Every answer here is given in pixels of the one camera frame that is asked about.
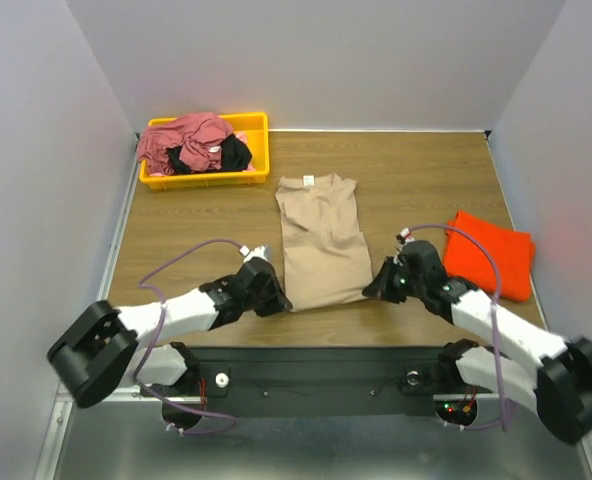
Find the orange folded t shirt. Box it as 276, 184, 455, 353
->
443, 210, 536, 302

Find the pink t shirt in bin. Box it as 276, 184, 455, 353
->
137, 112, 234, 176

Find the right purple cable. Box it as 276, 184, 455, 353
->
398, 224, 520, 433

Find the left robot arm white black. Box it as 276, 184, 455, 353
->
47, 257, 292, 408

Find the aluminium frame rail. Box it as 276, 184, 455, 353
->
33, 132, 217, 480

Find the yellow plastic bin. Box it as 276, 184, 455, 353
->
139, 112, 270, 190

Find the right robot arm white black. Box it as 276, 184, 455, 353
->
363, 240, 592, 445

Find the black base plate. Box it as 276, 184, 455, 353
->
137, 340, 472, 422

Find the beige t shirt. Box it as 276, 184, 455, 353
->
275, 174, 373, 312

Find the black t shirt in bin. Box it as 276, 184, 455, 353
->
166, 134, 254, 175

